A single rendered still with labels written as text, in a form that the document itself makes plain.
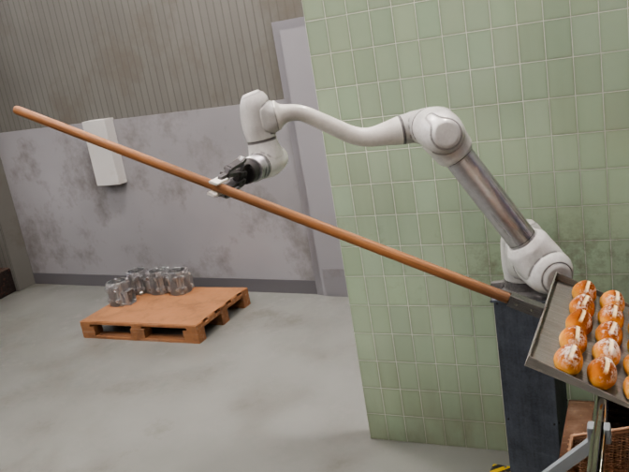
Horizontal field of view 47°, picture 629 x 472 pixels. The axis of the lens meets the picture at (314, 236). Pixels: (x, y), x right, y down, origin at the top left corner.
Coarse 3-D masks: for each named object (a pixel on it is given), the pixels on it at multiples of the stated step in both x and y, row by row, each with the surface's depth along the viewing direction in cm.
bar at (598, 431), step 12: (600, 408) 156; (600, 420) 151; (588, 432) 150; (600, 432) 148; (588, 444) 152; (600, 444) 144; (564, 456) 156; (576, 456) 154; (588, 456) 142; (600, 456) 140; (552, 468) 157; (564, 468) 156; (588, 468) 138; (600, 468) 137
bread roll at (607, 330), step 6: (606, 324) 181; (612, 324) 181; (618, 324) 182; (600, 330) 181; (606, 330) 180; (612, 330) 179; (618, 330) 180; (600, 336) 180; (606, 336) 179; (612, 336) 178; (618, 336) 179; (618, 342) 179
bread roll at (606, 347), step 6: (600, 342) 173; (606, 342) 172; (612, 342) 172; (594, 348) 173; (600, 348) 171; (606, 348) 170; (612, 348) 170; (618, 348) 171; (594, 354) 172; (600, 354) 170; (606, 354) 170; (612, 354) 169; (618, 354) 170; (612, 360) 169; (618, 360) 170
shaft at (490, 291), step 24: (48, 120) 235; (96, 144) 230; (120, 144) 228; (168, 168) 221; (240, 192) 214; (288, 216) 209; (360, 240) 202; (408, 264) 198; (432, 264) 196; (480, 288) 191
